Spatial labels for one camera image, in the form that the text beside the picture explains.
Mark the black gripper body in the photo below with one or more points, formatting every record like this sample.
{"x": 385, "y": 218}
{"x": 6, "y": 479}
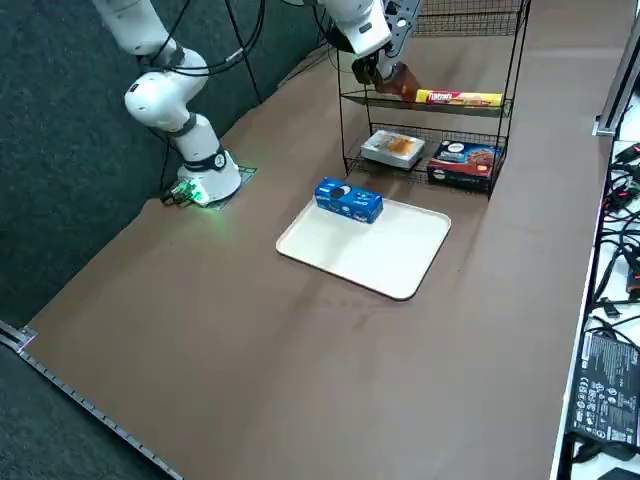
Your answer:
{"x": 380, "y": 54}

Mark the blue Oreo cookie box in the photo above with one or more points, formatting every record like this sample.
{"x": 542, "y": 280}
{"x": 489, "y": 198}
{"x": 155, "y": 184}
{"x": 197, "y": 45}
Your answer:
{"x": 350, "y": 200}

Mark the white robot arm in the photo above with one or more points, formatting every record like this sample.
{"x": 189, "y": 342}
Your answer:
{"x": 197, "y": 145}

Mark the cream plastic tray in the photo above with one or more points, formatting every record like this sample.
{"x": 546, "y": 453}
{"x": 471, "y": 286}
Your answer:
{"x": 360, "y": 250}

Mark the yellow cookie box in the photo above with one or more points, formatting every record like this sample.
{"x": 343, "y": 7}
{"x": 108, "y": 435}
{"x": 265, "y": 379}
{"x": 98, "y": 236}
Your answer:
{"x": 460, "y": 99}

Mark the dark brown cookie box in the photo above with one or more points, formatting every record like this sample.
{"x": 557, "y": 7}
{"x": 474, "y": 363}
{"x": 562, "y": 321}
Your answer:
{"x": 465, "y": 167}

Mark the black plug red light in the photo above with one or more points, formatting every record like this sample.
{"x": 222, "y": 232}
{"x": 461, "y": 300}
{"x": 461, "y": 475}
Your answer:
{"x": 634, "y": 281}
{"x": 625, "y": 193}
{"x": 631, "y": 151}

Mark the small black plug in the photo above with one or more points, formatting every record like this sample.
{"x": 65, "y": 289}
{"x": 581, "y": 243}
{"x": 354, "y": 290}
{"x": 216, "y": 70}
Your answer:
{"x": 608, "y": 306}

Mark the black labelled power adapter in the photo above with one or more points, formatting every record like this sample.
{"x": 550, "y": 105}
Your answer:
{"x": 605, "y": 390}

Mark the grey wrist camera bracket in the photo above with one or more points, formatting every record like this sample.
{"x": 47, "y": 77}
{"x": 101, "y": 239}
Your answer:
{"x": 402, "y": 25}

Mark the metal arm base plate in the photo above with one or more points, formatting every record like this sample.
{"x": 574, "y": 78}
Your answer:
{"x": 245, "y": 175}

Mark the grey post bracket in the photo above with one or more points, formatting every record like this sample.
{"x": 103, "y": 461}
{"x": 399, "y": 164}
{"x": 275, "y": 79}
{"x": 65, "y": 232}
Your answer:
{"x": 606, "y": 127}

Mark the metal camera post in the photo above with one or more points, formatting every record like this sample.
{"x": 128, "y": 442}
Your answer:
{"x": 622, "y": 80}

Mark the aluminium table edge rail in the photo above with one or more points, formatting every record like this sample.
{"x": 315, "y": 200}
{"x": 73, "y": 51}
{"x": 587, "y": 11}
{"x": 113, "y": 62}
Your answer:
{"x": 75, "y": 395}

